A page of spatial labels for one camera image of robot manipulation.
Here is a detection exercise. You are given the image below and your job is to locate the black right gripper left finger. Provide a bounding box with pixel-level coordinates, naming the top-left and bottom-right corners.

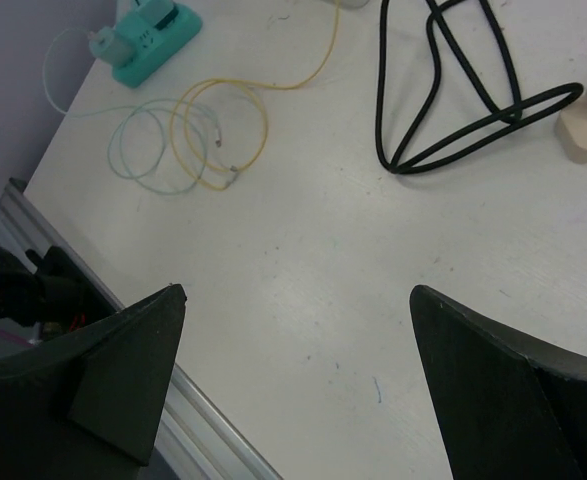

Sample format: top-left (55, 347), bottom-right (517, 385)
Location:
top-left (0, 284), bottom-right (186, 479)

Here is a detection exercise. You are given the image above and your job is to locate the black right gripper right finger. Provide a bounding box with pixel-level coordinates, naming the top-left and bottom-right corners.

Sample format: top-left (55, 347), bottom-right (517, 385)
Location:
top-left (409, 285), bottom-right (587, 479)

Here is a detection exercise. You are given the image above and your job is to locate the teal triangular power socket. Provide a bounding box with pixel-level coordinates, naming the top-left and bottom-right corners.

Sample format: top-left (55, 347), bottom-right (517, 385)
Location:
top-left (110, 0), bottom-right (203, 89)

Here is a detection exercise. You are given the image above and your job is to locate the teal charger plug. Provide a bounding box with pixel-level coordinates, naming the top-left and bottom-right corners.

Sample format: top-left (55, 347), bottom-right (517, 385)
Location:
top-left (89, 27), bottom-right (135, 68)

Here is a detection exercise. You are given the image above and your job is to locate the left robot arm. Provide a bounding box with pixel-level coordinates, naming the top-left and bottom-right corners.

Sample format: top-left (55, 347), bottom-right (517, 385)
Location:
top-left (0, 246), bottom-right (118, 334)

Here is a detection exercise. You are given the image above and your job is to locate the beige power strip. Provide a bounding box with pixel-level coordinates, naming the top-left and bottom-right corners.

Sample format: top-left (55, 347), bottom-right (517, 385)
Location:
top-left (555, 96), bottom-right (587, 164)

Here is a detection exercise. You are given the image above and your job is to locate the aluminium table edge rail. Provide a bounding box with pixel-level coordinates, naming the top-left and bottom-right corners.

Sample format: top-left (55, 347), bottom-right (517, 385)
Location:
top-left (0, 180), bottom-right (277, 479)

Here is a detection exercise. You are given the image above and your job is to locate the light teal thin cable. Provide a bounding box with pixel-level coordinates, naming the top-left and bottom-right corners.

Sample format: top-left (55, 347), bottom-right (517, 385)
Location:
top-left (43, 27), bottom-right (224, 196)

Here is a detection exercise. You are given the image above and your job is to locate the yellow thin cable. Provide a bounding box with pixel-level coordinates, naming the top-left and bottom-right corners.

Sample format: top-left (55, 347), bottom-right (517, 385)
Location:
top-left (169, 0), bottom-right (342, 192)

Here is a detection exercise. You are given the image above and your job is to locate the black power cord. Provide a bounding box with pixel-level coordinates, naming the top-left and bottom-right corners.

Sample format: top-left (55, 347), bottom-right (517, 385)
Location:
top-left (373, 0), bottom-right (585, 175)

